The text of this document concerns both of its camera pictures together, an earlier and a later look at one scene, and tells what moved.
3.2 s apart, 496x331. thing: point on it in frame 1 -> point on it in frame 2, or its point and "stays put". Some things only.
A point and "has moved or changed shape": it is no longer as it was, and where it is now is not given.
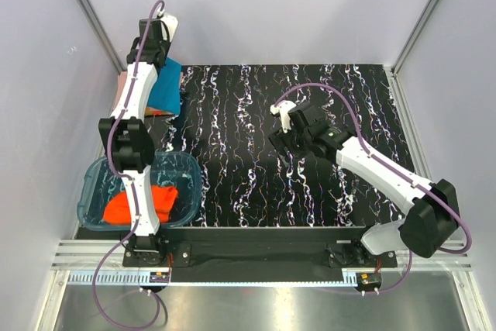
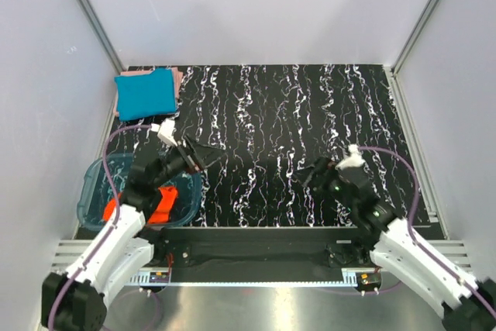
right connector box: (368, 279) stays put
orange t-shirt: (163, 198) stays put
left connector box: (159, 277) stays put
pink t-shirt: (120, 85) -> (177, 80)
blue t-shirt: (166, 94) has moved or changed shape
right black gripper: (289, 139) -> (320, 175)
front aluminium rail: (90, 254) stays put
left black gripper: (147, 29) -> (190, 156)
